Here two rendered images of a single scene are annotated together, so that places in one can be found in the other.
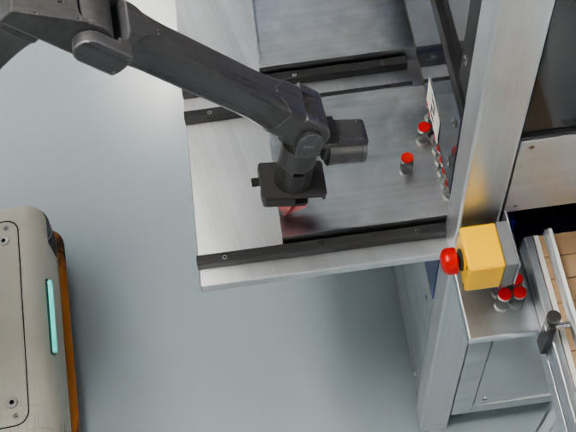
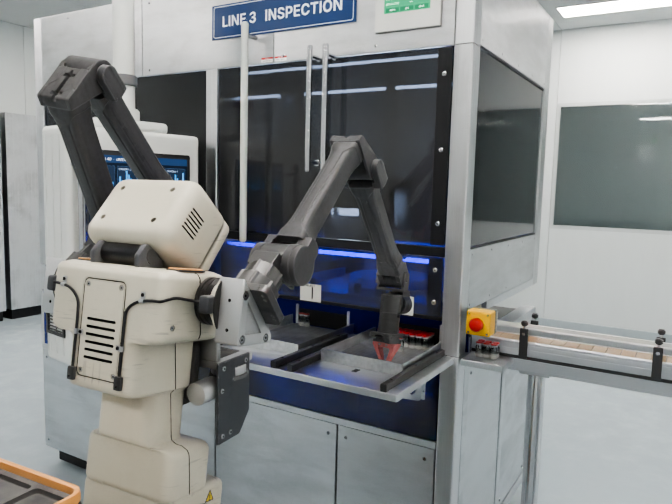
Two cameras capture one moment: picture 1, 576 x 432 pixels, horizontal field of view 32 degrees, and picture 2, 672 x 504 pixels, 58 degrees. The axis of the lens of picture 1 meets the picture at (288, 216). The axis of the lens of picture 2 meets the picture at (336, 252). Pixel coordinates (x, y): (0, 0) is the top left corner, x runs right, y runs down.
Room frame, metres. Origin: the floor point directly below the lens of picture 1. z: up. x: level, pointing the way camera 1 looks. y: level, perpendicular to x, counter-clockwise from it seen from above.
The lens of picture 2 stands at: (0.09, 1.45, 1.38)
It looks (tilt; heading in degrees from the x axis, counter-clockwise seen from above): 6 degrees down; 302
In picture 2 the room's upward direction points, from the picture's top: 1 degrees clockwise
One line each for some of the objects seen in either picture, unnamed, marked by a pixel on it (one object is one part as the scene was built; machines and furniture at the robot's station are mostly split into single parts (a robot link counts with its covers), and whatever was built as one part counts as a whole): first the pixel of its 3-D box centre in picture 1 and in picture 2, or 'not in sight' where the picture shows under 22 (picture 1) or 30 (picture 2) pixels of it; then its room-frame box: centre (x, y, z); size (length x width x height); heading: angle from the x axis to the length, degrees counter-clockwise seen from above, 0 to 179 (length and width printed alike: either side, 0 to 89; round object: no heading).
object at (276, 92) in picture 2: not in sight; (269, 150); (1.44, -0.25, 1.50); 0.47 x 0.01 x 0.59; 1
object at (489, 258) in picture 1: (484, 256); (481, 321); (0.65, -0.28, 0.99); 0.08 x 0.07 x 0.07; 91
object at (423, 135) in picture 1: (423, 134); not in sight; (0.94, -0.24, 0.90); 0.02 x 0.02 x 0.05
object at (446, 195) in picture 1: (441, 149); (402, 339); (0.90, -0.26, 0.90); 0.18 x 0.02 x 0.05; 1
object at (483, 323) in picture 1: (504, 297); (488, 360); (0.64, -0.32, 0.87); 0.14 x 0.13 x 0.02; 91
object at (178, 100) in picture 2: not in sight; (160, 151); (1.97, -0.23, 1.50); 0.49 x 0.01 x 0.59; 1
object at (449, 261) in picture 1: (453, 261); (476, 324); (0.65, -0.23, 0.99); 0.04 x 0.04 x 0.04; 1
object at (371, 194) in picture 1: (375, 160); (387, 349); (0.90, -0.15, 0.90); 0.34 x 0.26 x 0.04; 91
